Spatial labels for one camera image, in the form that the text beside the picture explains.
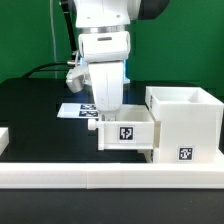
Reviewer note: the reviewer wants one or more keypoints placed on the white L-shaped border wall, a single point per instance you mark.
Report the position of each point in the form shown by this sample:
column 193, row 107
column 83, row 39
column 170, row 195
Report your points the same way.
column 106, row 176

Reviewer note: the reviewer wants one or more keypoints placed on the white drawer front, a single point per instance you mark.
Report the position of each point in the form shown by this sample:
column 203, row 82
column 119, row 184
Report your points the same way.
column 148, row 154

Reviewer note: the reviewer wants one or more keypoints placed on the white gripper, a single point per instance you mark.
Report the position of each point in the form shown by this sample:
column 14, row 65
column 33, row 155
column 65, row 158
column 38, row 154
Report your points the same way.
column 105, row 54

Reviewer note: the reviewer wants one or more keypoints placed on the white block at left edge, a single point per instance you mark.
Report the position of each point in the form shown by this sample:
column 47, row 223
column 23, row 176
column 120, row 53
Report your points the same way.
column 4, row 139

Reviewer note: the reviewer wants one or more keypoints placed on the white drawer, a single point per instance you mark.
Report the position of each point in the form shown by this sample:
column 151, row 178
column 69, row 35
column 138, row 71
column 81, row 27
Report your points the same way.
column 133, row 129
column 148, row 154

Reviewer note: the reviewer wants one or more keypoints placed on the white sheet with markers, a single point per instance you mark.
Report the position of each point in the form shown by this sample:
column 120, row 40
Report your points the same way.
column 77, row 110

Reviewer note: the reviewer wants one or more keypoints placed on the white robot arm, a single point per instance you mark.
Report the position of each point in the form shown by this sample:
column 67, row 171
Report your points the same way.
column 104, row 16

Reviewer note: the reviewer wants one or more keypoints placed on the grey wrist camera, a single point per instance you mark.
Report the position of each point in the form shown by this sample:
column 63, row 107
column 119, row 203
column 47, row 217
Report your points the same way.
column 77, row 78

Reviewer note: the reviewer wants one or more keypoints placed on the white drawer cabinet box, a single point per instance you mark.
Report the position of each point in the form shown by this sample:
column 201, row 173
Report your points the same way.
column 188, row 124

